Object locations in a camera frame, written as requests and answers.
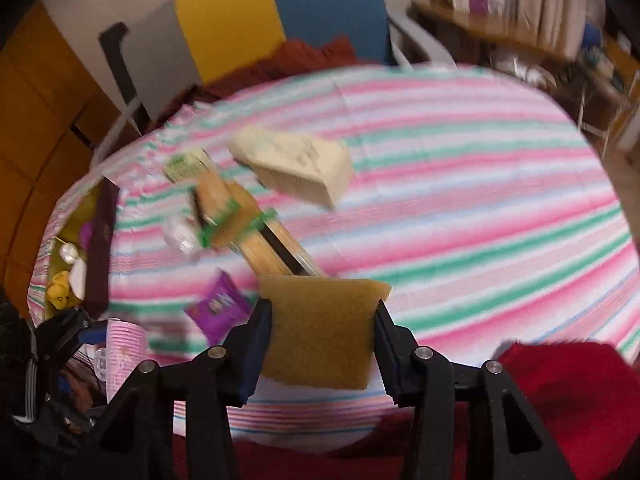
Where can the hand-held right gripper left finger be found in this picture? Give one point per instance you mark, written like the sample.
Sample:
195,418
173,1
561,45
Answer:
248,385

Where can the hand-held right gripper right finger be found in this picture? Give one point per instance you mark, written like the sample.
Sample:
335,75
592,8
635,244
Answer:
387,360

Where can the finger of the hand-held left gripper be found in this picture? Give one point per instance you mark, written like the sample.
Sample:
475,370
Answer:
65,327

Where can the yellow soft toy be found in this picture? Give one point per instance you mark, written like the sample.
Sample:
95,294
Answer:
60,295

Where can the white foam block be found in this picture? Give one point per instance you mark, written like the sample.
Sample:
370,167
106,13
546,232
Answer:
79,277

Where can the yellow scouring sponge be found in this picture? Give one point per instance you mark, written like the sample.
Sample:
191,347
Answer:
320,330

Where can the clear plastic wrap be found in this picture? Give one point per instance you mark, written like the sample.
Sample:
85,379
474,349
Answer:
69,252
182,237

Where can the golden metal tray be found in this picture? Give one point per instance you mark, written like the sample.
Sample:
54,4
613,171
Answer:
100,255

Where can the purple snack packet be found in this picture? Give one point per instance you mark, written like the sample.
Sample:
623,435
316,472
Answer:
217,305

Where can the long cracker packet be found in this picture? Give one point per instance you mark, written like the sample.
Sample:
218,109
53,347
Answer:
272,252

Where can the small cracker packet green band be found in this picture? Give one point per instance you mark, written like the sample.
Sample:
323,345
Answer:
220,207

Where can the red garment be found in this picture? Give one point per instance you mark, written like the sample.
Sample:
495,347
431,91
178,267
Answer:
575,400

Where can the striped pink green tablecloth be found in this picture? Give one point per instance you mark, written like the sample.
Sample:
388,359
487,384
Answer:
475,185

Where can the green white snack packet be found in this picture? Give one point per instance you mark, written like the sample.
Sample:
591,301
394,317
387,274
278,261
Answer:
187,166

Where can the beige wrapped packet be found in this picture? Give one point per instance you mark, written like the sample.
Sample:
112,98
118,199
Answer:
295,165

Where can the wooden panelled cabinet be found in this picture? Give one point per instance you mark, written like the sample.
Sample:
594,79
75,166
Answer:
35,110

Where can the maroon jacket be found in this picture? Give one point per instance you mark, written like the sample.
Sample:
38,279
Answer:
300,57

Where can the wooden shelf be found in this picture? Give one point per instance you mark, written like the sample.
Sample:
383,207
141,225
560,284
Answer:
465,20

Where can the grey yellow blue chair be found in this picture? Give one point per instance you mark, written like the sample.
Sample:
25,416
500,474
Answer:
230,20

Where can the white leaning panels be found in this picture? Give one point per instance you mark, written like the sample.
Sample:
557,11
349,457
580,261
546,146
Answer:
545,5

